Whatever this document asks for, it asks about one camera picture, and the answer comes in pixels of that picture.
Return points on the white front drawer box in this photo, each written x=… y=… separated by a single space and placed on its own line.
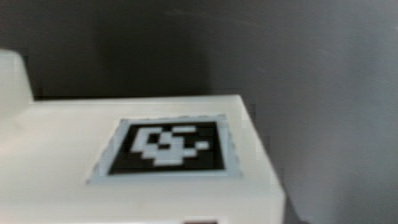
x=131 y=161

